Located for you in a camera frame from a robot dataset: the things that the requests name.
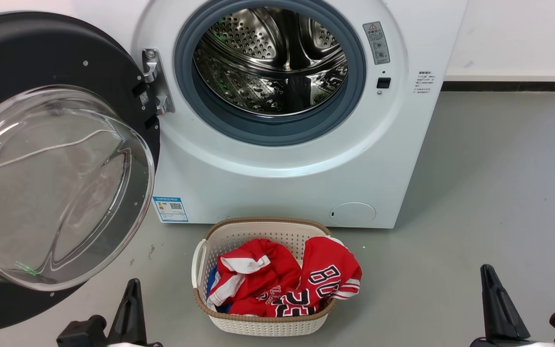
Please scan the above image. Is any dark baseboard strip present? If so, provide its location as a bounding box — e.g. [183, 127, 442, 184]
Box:
[441, 80, 555, 93]

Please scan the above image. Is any grey warning sticker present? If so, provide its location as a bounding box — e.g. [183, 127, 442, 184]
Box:
[362, 21, 391, 66]

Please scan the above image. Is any white front-load washing machine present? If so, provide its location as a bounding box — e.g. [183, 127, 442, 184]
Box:
[72, 0, 470, 230]

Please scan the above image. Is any red jersey with black lettering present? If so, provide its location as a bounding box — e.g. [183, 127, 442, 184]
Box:
[263, 236, 363, 318]

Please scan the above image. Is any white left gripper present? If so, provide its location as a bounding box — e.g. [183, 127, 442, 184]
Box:
[107, 278, 164, 347]

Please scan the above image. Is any blue energy label sticker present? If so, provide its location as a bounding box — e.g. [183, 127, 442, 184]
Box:
[153, 195, 189, 223]

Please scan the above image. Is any metal door hinge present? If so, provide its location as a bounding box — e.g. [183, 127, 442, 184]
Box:
[141, 48, 176, 116]

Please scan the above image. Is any red garment with white trim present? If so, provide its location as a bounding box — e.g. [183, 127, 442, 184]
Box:
[207, 238, 303, 317]

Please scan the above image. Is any blue garment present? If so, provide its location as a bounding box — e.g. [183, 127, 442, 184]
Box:
[206, 266, 233, 315]

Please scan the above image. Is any stainless steel washer drum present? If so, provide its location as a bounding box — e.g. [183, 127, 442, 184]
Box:
[193, 6, 349, 118]

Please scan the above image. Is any round white filter cover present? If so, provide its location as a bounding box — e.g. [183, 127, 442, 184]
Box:
[329, 201, 377, 227]

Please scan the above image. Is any black round washing machine door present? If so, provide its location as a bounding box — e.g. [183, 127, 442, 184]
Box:
[0, 11, 162, 334]

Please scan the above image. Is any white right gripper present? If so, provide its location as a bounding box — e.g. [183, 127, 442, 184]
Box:
[469, 264, 555, 347]

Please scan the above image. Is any beige plastic laundry basket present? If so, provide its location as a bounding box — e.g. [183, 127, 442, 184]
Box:
[191, 216, 339, 337]

